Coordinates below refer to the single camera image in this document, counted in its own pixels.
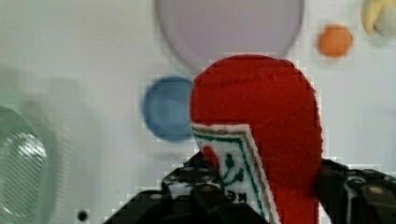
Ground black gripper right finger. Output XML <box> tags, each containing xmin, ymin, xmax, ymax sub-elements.
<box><xmin>316</xmin><ymin>159</ymin><xmax>396</xmax><ymax>224</ymax></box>

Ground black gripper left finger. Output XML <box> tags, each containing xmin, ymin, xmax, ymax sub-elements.
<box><xmin>104</xmin><ymin>153</ymin><xmax>268</xmax><ymax>224</ymax></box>

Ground red plush ketchup bottle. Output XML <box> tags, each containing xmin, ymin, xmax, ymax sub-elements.
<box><xmin>190</xmin><ymin>55</ymin><xmax>322</xmax><ymax>224</ymax></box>

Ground green plastic strainer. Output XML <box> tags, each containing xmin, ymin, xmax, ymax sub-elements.
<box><xmin>0</xmin><ymin>90</ymin><xmax>50</xmax><ymax>224</ymax></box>

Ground blue plastic cup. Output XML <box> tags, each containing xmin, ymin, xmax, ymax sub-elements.
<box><xmin>142</xmin><ymin>76</ymin><xmax>193</xmax><ymax>142</ymax></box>

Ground orange toy fruit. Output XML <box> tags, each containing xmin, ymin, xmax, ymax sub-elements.
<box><xmin>318</xmin><ymin>24</ymin><xmax>354</xmax><ymax>58</ymax></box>

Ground lilac round plate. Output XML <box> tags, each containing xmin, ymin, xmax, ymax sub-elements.
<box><xmin>154</xmin><ymin>0</ymin><xmax>306</xmax><ymax>73</ymax></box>

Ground yellow toy banana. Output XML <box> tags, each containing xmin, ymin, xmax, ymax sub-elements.
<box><xmin>361</xmin><ymin>0</ymin><xmax>396</xmax><ymax>38</ymax></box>

